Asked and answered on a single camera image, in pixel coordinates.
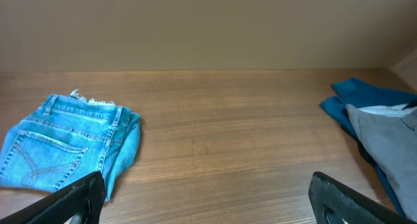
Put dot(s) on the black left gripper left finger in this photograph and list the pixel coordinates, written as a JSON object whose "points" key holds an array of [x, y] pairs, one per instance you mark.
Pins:
{"points": [[79, 202]]}

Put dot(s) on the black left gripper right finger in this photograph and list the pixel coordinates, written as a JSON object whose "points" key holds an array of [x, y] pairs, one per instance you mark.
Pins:
{"points": [[334, 202]]}

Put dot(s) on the grey trousers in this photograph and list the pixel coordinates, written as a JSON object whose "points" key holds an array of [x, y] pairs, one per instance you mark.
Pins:
{"points": [[391, 142]]}

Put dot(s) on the light blue denim jeans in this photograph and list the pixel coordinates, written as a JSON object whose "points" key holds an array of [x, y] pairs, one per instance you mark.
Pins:
{"points": [[67, 138]]}

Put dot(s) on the dark blue garment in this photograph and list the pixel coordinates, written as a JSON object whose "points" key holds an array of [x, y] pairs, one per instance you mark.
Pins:
{"points": [[361, 94]]}

